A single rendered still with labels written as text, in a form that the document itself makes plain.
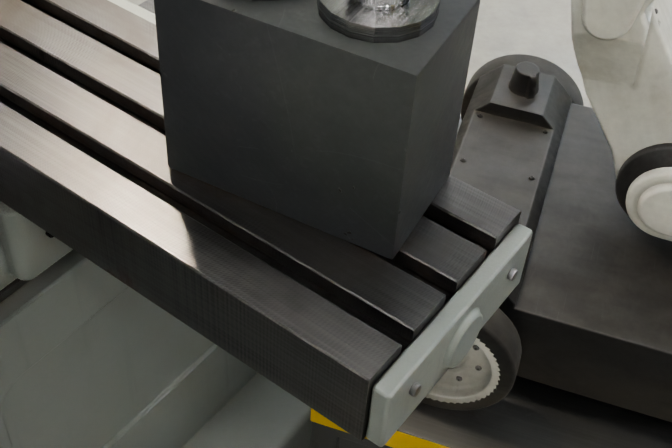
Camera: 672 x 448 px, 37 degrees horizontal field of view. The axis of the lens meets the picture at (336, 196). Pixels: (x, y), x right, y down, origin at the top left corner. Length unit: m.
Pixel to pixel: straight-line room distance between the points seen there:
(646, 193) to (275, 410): 0.68
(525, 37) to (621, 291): 1.53
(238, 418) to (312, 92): 0.93
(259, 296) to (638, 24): 0.58
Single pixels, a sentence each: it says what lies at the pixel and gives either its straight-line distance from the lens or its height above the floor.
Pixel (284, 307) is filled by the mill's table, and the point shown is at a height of 0.94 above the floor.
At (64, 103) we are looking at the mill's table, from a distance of 0.97.
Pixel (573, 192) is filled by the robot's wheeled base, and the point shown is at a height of 0.57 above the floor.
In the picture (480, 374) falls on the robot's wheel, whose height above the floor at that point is 0.48.
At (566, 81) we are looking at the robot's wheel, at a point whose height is 0.58.
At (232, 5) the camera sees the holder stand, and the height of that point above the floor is 1.12.
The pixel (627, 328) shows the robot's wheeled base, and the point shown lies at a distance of 1.31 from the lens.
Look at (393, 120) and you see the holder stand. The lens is 0.71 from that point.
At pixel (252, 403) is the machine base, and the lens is 1.61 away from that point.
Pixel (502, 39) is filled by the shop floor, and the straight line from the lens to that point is 2.77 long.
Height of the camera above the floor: 1.53
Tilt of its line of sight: 44 degrees down
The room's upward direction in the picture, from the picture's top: 4 degrees clockwise
